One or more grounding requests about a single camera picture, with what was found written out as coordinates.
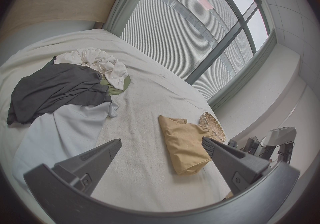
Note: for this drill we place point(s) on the white garment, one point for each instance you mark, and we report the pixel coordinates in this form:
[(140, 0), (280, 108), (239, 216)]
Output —
[(115, 70)]

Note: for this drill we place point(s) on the green garment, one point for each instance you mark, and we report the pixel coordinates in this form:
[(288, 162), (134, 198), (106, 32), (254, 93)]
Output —
[(122, 85)]

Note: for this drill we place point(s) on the black garment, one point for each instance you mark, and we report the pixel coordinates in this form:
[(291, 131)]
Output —
[(55, 88)]

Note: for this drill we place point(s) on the tan shorts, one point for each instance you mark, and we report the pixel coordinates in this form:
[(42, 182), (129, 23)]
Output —
[(185, 143)]

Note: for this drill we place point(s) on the bed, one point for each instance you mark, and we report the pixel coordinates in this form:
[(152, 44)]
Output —
[(150, 80)]

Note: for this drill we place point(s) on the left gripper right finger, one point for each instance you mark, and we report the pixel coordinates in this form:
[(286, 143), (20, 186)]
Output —
[(232, 165)]

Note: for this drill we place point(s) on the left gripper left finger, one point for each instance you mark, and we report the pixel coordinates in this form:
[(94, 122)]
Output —
[(100, 155)]

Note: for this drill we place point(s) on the pale blue garment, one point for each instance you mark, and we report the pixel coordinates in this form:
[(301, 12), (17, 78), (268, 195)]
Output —
[(67, 130)]

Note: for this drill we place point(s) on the window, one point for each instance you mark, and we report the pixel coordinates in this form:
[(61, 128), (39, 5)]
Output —
[(187, 30)]

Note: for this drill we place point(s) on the grey-green curtain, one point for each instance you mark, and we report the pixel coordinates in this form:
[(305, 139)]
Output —
[(125, 0)]

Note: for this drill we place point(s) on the round woven basket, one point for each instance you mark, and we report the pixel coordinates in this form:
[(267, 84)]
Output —
[(212, 123)]

